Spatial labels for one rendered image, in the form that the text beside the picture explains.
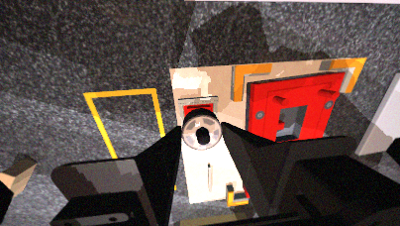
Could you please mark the yellow rectangular outline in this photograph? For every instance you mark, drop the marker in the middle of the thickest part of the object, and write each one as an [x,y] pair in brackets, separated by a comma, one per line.
[90,95]

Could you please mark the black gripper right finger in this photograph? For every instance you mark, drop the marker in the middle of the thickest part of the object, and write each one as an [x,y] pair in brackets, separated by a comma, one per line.
[265,166]

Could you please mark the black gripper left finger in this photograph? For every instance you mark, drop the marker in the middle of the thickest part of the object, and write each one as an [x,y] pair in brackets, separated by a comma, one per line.
[151,175]

